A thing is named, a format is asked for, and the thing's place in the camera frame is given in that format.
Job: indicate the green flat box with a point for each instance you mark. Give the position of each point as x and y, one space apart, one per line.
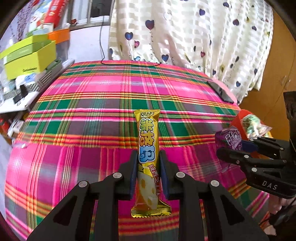
25 47

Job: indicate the golden yellow snack bar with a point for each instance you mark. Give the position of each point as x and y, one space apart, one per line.
148 201

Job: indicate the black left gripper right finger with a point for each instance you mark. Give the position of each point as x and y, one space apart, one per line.
207 211

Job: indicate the black smartphone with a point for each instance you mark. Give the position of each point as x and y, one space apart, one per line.
220 92

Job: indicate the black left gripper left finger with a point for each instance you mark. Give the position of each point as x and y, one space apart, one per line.
90 207

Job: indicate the lime green box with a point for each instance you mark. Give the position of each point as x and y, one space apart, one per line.
36 62

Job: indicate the heart patterned white curtain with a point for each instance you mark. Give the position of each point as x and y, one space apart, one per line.
226 40

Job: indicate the clear bag of peanuts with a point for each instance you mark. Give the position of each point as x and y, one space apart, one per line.
253 127

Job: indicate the red woven plastic basket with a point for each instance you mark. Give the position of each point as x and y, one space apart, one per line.
237 123

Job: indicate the colourful plaid tablecloth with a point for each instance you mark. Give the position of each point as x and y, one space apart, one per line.
83 127

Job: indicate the orange storage box lid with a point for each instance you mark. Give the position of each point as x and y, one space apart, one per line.
59 36

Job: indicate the striped grey box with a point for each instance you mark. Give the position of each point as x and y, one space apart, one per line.
45 77

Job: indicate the purple dried flower branches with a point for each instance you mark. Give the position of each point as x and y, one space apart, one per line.
23 18

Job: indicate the purple snack packet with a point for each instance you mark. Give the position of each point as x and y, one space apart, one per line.
229 138

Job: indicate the brown wooden wardrobe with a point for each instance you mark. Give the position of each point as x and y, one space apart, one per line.
268 103

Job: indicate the white side table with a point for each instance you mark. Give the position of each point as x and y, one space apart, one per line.
26 103

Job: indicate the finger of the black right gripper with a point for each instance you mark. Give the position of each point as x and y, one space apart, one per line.
269 147
240 159

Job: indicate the red snack package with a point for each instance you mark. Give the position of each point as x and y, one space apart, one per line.
55 12

